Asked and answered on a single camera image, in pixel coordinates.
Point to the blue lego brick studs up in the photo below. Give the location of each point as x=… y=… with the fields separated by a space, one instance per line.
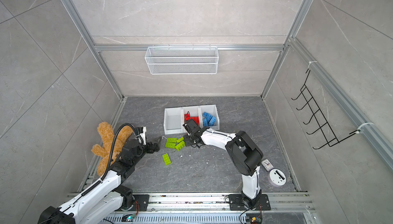
x=206 y=116

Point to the red lego brick front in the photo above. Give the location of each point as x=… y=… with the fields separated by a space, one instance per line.
x=196 y=119

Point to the white middle storage bin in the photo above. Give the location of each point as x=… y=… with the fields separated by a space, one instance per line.
x=191 y=112

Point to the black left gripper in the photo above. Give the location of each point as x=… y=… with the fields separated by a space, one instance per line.
x=151 y=149

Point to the brown teddy bear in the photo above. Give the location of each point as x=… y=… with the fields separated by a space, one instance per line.
x=107 y=135

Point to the white tape roll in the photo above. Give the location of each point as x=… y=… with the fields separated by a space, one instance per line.
x=277 y=178

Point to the red lego brick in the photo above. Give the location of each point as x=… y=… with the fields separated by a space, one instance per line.
x=196 y=119
x=186 y=118

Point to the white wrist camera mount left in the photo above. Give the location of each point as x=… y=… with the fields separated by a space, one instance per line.
x=141 y=136

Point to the black wire hook rack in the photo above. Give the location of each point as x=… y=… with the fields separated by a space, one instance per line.
x=318 y=116

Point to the white wire mesh basket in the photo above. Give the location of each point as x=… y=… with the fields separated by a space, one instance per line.
x=182 y=60

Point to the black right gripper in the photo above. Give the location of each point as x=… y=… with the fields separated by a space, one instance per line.
x=186 y=140

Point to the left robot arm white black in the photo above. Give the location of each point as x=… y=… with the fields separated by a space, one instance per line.
x=92 y=190

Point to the green lego brick lone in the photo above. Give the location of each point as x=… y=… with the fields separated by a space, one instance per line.
x=166 y=159

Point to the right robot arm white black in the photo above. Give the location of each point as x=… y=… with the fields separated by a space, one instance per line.
x=243 y=151

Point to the white left storage bin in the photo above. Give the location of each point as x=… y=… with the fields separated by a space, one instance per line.
x=173 y=120

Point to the white storage bin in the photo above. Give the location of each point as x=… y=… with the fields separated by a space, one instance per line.
x=212 y=109
x=173 y=120
x=191 y=112

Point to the white right storage bin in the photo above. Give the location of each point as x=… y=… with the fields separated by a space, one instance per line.
x=212 y=109

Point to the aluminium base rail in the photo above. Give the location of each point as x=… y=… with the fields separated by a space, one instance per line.
x=209 y=207

